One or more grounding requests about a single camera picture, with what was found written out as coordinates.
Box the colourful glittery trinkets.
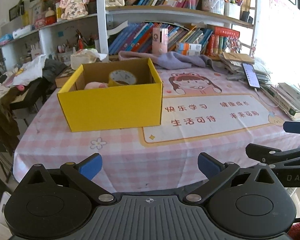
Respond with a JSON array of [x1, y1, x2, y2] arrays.
[[226, 36, 243, 54]]

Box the alphabet wall poster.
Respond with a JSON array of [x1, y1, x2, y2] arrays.
[[269, 0, 291, 13]]

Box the clear pen holder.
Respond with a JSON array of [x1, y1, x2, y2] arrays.
[[202, 0, 226, 14]]

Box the pink dress doll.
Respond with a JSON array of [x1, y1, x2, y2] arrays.
[[59, 0, 89, 21]]

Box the stack of thick books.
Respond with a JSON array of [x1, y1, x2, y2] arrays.
[[261, 81, 300, 121]]

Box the dark grey garment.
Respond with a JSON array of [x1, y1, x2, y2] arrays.
[[42, 59, 68, 83]]

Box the pink and purple cloth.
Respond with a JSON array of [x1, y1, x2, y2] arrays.
[[118, 51, 230, 74]]

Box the white bookshelf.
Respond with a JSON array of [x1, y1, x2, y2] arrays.
[[0, 0, 259, 81]]

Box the white long carton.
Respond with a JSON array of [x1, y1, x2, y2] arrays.
[[12, 26, 32, 39]]

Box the yellow cardboard box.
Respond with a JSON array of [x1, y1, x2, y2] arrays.
[[57, 57, 164, 133]]

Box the pile of workbooks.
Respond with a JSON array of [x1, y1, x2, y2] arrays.
[[219, 55, 272, 83]]

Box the white printed shirt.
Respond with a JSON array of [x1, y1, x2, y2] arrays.
[[11, 54, 48, 87]]

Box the small black device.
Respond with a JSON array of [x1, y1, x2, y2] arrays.
[[241, 10, 254, 24]]

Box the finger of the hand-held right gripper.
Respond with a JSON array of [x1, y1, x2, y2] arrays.
[[283, 121, 300, 135], [245, 143, 300, 167]]

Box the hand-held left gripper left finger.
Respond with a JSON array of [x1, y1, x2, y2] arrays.
[[16, 152, 115, 205]]

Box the checkered game board box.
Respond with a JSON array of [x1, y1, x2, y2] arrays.
[[54, 66, 78, 89]]

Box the pink rectangular box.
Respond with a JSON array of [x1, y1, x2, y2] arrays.
[[152, 27, 169, 55]]

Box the white pen holder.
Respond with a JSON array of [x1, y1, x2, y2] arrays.
[[224, 0, 241, 20]]

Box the white charging cable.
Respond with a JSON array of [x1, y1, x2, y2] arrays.
[[253, 87, 290, 108]]

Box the cream tissue pack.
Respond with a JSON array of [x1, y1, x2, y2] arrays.
[[70, 49, 108, 71]]

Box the smartphone with lit screen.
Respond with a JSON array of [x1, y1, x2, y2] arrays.
[[241, 62, 261, 89]]

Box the red thick dictionary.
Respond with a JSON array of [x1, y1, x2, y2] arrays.
[[213, 26, 241, 39]]

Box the row of colourful books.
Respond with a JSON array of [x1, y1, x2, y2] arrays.
[[109, 22, 214, 56]]

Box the pink plush toy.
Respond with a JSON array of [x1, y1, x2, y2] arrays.
[[84, 81, 109, 90]]

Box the pile of clothes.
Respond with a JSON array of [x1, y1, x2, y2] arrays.
[[0, 70, 23, 146]]

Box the yellow tape roll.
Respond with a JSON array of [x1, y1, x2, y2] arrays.
[[108, 70, 138, 87]]

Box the black furniture frame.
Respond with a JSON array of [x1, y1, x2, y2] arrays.
[[9, 77, 56, 128]]

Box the cluster of stationery tools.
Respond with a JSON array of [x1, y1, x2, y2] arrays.
[[56, 30, 101, 61]]

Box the brown paper envelope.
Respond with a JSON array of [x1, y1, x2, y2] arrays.
[[221, 52, 255, 64]]

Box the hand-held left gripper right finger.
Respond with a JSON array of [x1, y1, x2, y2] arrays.
[[186, 152, 284, 204]]

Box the black picture frame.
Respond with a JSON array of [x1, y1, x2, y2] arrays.
[[9, 2, 26, 22]]

